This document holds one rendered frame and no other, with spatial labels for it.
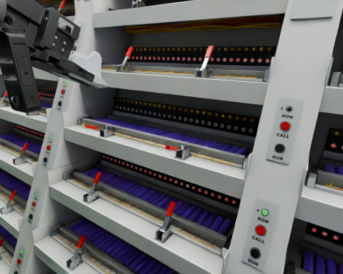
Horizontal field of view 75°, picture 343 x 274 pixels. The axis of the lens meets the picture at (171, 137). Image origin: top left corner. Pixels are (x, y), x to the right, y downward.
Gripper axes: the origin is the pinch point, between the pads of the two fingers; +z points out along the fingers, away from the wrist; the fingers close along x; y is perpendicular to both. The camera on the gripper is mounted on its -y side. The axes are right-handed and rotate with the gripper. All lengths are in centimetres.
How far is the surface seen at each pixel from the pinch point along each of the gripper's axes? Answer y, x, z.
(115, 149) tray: -12.8, 6.1, 17.2
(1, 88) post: -1, 100, 24
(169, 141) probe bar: -6.8, -8.4, 20.7
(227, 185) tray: -12.8, -26.9, 17.2
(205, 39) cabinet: 30.4, -3.3, 34.9
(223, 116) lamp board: 4.3, -17.5, 31.1
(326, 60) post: 14.1, -39.1, 15.5
